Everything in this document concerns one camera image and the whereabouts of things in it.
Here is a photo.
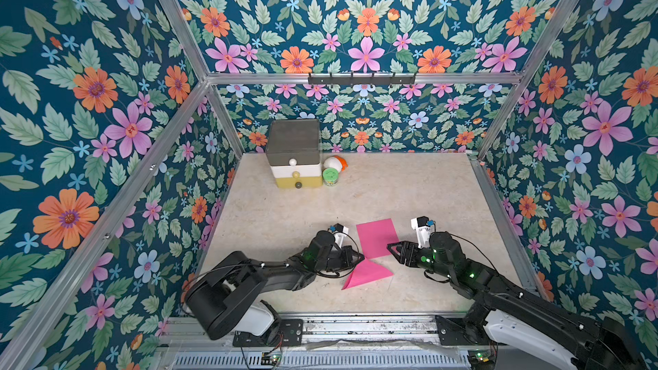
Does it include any green lidded can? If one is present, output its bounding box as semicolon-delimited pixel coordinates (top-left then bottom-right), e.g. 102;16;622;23
322;168;339;186

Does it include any black hook rail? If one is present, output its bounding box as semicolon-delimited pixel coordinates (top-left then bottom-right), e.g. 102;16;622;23
307;73;416;87

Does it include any orange white plush toy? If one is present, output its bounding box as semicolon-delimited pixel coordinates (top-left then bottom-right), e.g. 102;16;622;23
323;156;348;173

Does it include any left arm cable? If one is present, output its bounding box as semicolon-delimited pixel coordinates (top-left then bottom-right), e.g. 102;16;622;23
328;233;361;279

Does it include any small drawer cabinet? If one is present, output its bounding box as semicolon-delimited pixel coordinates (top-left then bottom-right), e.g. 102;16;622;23
266;119;322;189

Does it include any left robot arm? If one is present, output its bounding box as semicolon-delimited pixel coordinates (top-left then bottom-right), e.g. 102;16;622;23
183;231;365;345

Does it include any pink square paper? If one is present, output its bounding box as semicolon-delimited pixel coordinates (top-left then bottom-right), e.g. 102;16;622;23
342;260;393;291

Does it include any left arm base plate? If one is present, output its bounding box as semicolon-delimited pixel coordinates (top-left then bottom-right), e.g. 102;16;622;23
232;319;304;348

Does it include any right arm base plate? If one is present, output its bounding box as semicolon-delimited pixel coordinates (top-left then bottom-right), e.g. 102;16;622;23
435;315;489;347

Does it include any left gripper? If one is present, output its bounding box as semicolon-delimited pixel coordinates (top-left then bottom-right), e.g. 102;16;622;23
312;246;366;272

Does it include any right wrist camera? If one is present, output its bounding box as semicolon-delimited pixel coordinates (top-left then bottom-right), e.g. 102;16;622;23
411;216;435;248

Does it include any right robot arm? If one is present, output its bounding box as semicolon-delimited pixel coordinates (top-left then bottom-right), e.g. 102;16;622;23
387;231;646;369

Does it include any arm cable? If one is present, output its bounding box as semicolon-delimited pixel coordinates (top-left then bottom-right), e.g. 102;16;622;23
449;233;500;273
328;233;361;279

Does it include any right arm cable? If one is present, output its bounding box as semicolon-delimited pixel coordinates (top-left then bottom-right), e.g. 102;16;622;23
449;233;500;273

